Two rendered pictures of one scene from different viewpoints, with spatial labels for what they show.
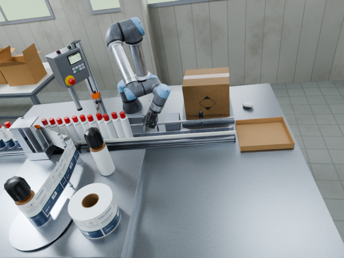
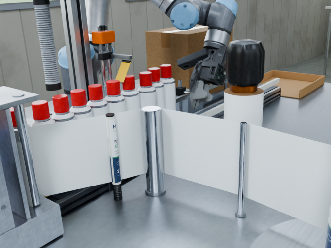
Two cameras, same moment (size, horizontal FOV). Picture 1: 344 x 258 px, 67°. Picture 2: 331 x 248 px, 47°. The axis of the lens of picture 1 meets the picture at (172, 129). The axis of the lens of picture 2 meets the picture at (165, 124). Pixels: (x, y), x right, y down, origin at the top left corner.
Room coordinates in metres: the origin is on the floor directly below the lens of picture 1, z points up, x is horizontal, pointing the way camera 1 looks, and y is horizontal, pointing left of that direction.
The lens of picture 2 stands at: (0.84, 1.22, 1.30)
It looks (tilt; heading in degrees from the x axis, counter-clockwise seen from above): 20 degrees down; 300
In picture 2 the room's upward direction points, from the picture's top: 3 degrees counter-clockwise
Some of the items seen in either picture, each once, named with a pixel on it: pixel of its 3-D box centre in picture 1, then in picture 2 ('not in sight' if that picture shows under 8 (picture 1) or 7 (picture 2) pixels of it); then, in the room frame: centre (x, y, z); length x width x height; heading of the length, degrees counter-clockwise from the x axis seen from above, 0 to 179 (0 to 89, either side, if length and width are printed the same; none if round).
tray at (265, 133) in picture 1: (262, 133); (284, 83); (1.20, -0.55, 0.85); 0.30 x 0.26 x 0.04; 79
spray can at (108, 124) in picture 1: (110, 128); (147, 109); (1.37, 0.39, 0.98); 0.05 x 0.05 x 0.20
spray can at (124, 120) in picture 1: (126, 125); (167, 100); (1.36, 0.28, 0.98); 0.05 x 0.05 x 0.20
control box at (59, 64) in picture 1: (69, 66); not in sight; (1.49, 0.52, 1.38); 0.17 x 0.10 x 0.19; 134
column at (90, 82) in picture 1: (94, 92); (77, 43); (1.53, 0.45, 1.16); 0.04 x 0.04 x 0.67; 79
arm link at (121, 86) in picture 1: (127, 89); (79, 65); (1.71, 0.26, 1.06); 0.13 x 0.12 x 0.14; 106
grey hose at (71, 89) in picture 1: (73, 95); (47, 45); (1.51, 0.58, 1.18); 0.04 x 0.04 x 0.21
